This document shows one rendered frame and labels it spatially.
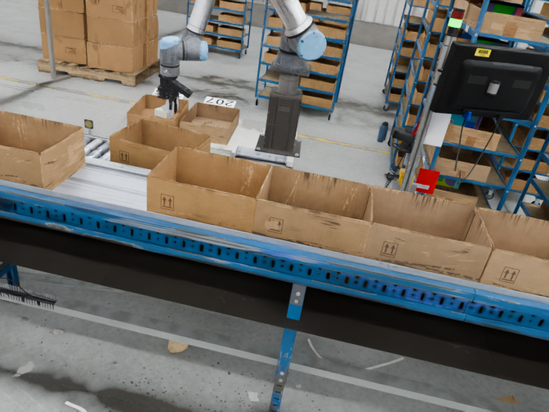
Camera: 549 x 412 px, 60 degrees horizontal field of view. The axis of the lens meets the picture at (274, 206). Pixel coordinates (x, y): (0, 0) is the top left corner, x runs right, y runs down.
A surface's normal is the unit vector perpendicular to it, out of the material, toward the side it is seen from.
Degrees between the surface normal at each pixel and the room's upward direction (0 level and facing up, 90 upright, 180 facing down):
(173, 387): 0
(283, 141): 90
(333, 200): 89
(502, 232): 89
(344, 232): 90
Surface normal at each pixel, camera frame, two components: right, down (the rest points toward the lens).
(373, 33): -0.18, 0.47
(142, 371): 0.14, -0.86
